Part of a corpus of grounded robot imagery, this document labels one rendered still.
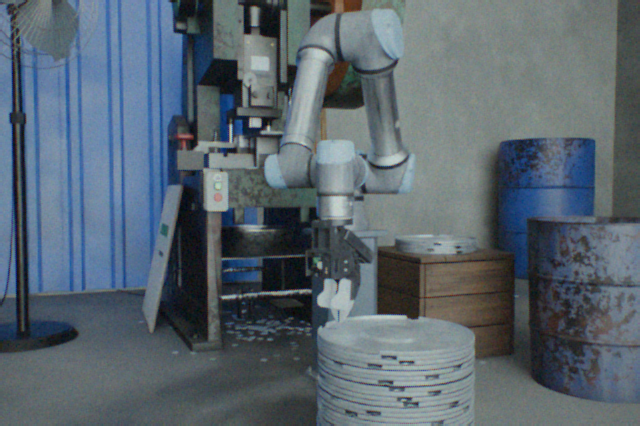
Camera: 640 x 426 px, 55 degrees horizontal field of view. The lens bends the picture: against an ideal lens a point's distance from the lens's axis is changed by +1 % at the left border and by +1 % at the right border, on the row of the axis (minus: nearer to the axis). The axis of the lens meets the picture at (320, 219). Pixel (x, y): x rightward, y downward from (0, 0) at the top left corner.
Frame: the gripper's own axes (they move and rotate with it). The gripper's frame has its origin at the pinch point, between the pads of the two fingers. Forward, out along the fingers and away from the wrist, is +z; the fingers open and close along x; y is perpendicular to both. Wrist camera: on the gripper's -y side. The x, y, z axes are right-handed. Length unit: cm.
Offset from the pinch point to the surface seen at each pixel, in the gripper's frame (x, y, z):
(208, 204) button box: -89, -35, -20
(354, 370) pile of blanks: 15.4, 15.1, 4.8
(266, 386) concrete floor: -49, -24, 31
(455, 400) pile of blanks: 27.5, 2.7, 10.3
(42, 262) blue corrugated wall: -246, -47, 13
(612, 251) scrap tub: 29, -75, -9
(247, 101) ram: -104, -66, -60
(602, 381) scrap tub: 27, -76, 26
